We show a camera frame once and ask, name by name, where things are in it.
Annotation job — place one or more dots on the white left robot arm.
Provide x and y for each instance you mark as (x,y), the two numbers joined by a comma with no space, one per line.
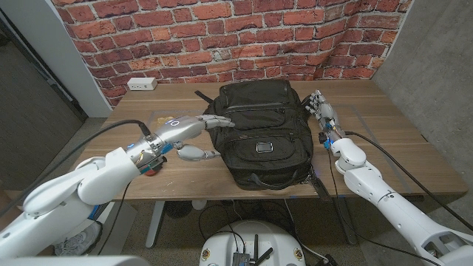
(74,196)

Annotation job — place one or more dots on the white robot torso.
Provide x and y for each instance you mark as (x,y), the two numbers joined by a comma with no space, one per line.
(251,236)

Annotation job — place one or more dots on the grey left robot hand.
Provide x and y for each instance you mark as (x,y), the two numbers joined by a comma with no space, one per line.
(181,129)

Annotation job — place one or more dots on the blue object under table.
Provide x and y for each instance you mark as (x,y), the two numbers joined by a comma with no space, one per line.
(95,212)

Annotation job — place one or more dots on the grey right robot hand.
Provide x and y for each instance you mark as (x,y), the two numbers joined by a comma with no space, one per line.
(327,112)

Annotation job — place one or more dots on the small grey computer box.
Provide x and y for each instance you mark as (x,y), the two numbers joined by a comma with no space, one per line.
(241,259)

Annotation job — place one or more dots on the dark table leg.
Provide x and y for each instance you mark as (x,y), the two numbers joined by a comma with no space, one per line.
(345,221)

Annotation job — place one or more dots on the grey tape outline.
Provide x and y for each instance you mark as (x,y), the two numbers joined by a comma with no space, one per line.
(384,155)

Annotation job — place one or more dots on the black antenna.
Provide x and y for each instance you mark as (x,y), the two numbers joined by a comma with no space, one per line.
(267,255)
(255,245)

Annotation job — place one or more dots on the black backpack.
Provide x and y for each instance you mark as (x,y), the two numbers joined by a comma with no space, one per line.
(266,122)

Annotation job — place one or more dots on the red brick print backdrop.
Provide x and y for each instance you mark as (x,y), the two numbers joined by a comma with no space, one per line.
(229,37)

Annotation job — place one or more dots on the white table leg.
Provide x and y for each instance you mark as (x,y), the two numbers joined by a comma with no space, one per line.
(155,225)

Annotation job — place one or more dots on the yellowish foil patch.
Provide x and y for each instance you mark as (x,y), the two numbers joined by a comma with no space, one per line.
(162,120)

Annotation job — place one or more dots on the grey sneaker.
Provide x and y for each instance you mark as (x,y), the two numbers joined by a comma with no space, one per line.
(77,242)

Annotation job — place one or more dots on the white power strip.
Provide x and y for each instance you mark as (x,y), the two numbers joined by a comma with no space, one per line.
(142,84)

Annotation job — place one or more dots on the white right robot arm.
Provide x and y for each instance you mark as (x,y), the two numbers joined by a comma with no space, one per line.
(399,214)

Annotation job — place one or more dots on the red ball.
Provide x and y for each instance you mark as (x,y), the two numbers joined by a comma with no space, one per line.
(153,172)

